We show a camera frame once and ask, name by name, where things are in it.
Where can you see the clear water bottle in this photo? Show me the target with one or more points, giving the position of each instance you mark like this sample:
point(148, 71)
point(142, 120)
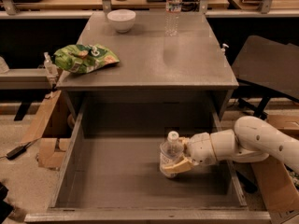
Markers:
point(172, 12)

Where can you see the green chip bag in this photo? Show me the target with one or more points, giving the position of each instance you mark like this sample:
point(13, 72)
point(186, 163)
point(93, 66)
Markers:
point(83, 59)

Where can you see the grey cabinet with counter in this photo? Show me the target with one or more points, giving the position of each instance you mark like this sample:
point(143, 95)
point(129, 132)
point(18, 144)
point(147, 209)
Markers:
point(181, 82)

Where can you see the cardboard pieces left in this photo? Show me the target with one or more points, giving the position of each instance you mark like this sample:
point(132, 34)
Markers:
point(50, 129)

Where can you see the black power adapter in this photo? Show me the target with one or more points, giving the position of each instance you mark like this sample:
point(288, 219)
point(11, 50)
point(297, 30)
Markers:
point(17, 151)

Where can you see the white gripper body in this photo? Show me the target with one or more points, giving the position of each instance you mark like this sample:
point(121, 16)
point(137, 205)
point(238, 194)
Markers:
point(201, 148)

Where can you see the small clear bottle left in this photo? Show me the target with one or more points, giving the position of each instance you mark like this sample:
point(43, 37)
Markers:
point(51, 69)

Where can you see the white ceramic bowl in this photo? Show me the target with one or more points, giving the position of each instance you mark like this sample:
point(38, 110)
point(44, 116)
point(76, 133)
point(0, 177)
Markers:
point(122, 20)

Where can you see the cardboard box right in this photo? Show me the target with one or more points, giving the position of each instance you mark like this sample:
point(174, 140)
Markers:
point(275, 184)

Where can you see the open grey top drawer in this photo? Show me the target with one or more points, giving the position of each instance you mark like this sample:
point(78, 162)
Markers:
point(110, 174)

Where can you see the small white pump dispenser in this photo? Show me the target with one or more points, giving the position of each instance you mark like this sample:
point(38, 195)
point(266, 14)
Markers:
point(224, 48)

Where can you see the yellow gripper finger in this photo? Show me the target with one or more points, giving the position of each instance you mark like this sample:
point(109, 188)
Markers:
point(185, 142)
point(182, 166)

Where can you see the blue plastic bottle white cap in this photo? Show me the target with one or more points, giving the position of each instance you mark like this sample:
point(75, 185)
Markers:
point(170, 153)

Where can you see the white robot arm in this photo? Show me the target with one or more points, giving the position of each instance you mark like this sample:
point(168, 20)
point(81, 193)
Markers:
point(251, 140)

